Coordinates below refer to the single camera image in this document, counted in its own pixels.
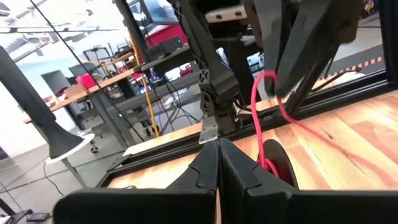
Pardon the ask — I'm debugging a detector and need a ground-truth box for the large red tote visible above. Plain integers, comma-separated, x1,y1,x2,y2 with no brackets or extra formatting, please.
145,23,189,47

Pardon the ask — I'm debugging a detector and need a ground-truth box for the grey round-base floor stand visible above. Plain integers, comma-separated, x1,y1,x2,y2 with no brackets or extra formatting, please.
0,45,96,189

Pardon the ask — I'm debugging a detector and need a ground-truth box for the wooden top wheeled workbench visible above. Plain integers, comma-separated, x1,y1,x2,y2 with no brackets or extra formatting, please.
23,51,203,150

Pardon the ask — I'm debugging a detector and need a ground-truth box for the black plastic cord spool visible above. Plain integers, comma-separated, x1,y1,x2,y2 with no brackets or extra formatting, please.
256,139,300,189

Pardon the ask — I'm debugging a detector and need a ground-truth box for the cardboard box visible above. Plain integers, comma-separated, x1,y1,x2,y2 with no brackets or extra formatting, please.
63,83,91,99

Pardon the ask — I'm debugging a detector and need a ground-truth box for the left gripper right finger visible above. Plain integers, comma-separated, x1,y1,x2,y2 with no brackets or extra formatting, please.
220,138,398,224

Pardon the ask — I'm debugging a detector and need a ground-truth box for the black desktop device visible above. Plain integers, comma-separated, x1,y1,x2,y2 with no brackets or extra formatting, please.
146,35,184,60

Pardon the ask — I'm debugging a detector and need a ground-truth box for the black side desk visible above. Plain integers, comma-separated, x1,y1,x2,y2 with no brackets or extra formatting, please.
133,43,262,105

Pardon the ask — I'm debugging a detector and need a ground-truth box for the red cord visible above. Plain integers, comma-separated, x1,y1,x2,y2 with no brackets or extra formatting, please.
250,70,398,189

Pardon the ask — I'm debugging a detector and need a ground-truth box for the thin black slanted rod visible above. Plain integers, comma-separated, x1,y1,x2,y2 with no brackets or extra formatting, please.
29,0,146,143

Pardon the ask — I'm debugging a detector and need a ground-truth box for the yellow extension cable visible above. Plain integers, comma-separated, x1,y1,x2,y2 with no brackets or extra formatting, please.
129,36,160,138

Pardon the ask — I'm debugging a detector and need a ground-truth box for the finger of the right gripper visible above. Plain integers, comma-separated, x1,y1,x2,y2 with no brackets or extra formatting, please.
275,0,363,97
253,0,292,96

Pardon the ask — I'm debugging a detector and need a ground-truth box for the black power adapter brick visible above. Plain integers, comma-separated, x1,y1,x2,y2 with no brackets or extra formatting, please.
26,212,50,222

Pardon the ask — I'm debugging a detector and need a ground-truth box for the small red box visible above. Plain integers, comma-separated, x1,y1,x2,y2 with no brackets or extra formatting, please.
75,73,96,90

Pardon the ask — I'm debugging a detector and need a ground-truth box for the black rolling stand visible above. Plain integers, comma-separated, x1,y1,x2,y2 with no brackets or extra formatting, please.
0,198,34,224

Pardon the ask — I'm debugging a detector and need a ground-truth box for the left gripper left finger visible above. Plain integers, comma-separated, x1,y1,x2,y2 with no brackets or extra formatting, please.
52,139,221,224

